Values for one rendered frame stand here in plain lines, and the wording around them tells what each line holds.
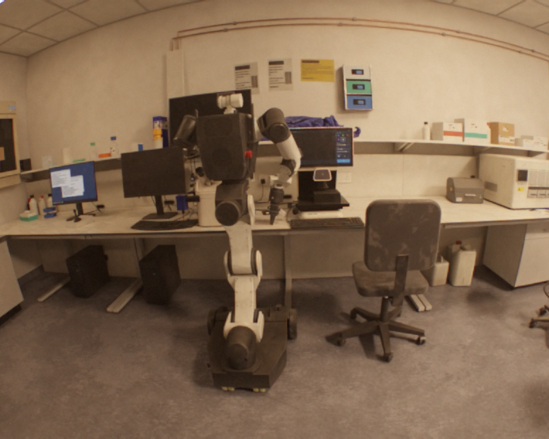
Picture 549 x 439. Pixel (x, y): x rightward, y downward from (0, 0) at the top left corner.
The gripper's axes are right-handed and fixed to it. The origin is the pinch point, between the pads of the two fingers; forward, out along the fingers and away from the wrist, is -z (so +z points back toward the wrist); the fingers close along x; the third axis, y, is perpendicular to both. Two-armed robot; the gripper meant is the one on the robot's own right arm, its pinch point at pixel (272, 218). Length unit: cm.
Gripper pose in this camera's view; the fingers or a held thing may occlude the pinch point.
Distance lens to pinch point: 187.7
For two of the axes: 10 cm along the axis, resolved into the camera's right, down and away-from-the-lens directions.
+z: 1.6, -9.5, -2.6
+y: -9.9, -1.7, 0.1
